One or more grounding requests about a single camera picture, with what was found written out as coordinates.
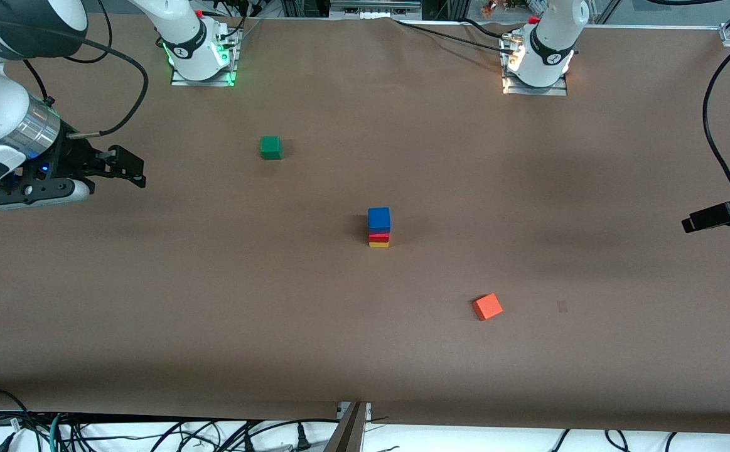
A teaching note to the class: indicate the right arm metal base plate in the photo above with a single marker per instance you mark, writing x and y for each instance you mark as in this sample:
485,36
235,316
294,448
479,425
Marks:
204,82

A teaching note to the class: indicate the blue cube block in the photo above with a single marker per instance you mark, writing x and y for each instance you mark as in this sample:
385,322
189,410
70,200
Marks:
379,220

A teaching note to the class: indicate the red cube block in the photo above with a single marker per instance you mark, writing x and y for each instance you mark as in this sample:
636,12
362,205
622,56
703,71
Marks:
378,237

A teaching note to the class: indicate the orange cube block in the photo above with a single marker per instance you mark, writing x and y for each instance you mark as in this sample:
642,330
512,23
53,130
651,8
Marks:
487,307

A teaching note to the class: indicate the grey metal stand post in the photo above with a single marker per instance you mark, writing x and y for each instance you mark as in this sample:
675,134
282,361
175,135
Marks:
349,433

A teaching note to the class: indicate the yellow cube block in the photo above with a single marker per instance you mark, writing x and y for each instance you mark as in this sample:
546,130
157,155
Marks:
378,245

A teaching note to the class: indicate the brown table cover sheet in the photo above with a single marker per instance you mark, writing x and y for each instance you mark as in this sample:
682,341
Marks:
364,345

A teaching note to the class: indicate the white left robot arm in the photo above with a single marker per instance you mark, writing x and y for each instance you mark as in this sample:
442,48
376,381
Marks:
553,37

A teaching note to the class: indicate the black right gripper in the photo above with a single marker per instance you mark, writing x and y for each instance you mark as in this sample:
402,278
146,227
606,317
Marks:
68,161

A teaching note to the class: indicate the green cube block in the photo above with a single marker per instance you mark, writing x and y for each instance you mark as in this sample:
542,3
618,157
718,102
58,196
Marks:
270,147

